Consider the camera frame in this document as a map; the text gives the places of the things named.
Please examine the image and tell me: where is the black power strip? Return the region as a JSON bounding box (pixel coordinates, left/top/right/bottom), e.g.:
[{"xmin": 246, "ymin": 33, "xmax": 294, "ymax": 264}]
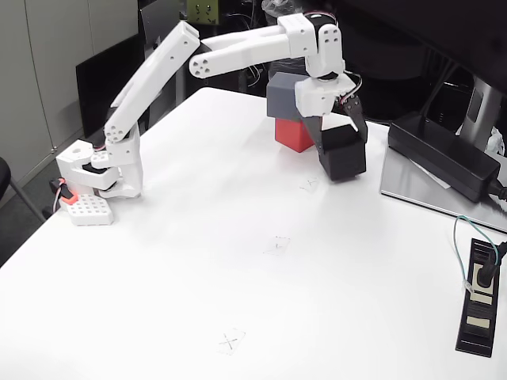
[{"xmin": 455, "ymin": 237, "xmax": 505, "ymax": 357}]

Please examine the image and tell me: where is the white crumpled paper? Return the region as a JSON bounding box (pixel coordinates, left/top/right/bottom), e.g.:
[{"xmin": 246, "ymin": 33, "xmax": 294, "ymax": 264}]
[{"xmin": 486, "ymin": 126, "xmax": 507, "ymax": 159}]

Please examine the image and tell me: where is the gray cube block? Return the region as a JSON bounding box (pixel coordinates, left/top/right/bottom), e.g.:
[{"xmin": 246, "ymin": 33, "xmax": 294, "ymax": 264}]
[{"xmin": 265, "ymin": 72, "xmax": 308, "ymax": 122}]

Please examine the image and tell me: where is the green thin cable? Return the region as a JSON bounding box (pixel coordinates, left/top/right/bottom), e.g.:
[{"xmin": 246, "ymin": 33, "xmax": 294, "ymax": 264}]
[{"xmin": 452, "ymin": 215, "xmax": 498, "ymax": 294}]

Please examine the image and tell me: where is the silver monitor stand neck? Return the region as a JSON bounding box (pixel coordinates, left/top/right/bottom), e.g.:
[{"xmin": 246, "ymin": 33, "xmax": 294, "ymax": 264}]
[{"xmin": 455, "ymin": 77, "xmax": 506, "ymax": 151}]

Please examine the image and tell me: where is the silver monitor base plate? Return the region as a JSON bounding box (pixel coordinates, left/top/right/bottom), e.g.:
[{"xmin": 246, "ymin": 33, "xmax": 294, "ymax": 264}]
[{"xmin": 379, "ymin": 148, "xmax": 507, "ymax": 233}]

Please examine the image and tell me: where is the red cube block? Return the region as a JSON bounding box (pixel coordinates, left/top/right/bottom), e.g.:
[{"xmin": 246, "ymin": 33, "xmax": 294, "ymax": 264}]
[{"xmin": 275, "ymin": 117, "xmax": 318, "ymax": 154}]

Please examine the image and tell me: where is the black power adapter brick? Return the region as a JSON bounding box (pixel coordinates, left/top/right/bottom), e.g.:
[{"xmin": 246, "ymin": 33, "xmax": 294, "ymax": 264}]
[{"xmin": 387, "ymin": 111, "xmax": 502, "ymax": 203}]

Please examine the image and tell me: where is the black power plug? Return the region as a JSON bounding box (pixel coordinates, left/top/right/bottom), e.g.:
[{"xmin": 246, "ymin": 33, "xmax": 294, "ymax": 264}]
[{"xmin": 475, "ymin": 241, "xmax": 507, "ymax": 288}]

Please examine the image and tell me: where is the black chair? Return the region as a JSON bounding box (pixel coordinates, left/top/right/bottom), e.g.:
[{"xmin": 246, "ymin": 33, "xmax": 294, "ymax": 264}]
[{"xmin": 0, "ymin": 156, "xmax": 48, "ymax": 222}]

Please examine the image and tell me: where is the clear tape X mark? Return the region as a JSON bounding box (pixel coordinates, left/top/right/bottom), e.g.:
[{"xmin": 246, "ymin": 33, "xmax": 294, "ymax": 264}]
[
  {"xmin": 299, "ymin": 175, "xmax": 321, "ymax": 195},
  {"xmin": 212, "ymin": 327, "xmax": 246, "ymax": 356},
  {"xmin": 263, "ymin": 236, "xmax": 292, "ymax": 257}
]

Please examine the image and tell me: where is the black flat panel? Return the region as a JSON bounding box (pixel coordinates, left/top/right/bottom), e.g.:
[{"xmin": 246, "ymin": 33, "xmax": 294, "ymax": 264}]
[{"xmin": 74, "ymin": 31, "xmax": 150, "ymax": 138}]

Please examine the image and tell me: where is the black monitor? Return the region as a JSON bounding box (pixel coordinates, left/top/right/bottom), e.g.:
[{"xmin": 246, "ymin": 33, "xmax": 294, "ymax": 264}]
[{"xmin": 332, "ymin": 0, "xmax": 507, "ymax": 96}]

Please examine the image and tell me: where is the orange cable connector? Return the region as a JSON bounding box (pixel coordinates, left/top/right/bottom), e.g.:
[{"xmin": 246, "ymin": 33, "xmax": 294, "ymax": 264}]
[{"xmin": 49, "ymin": 177, "xmax": 78, "ymax": 205}]

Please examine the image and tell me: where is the white perforated table clamp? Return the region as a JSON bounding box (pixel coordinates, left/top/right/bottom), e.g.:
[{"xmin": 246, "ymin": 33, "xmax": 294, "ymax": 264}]
[{"xmin": 59, "ymin": 192, "xmax": 116, "ymax": 227}]

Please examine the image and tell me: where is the green box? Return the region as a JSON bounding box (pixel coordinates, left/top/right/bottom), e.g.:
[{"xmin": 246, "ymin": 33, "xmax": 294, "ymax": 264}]
[{"xmin": 185, "ymin": 0, "xmax": 220, "ymax": 25}]

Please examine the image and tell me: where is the black adapter power cable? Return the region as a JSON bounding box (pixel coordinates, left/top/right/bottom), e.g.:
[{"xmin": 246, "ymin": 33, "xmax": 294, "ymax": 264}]
[{"xmin": 489, "ymin": 180, "xmax": 507, "ymax": 203}]

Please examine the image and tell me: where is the black cube block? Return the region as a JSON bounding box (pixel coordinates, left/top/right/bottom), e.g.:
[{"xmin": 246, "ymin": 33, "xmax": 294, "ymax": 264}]
[{"xmin": 316, "ymin": 122, "xmax": 368, "ymax": 182}]

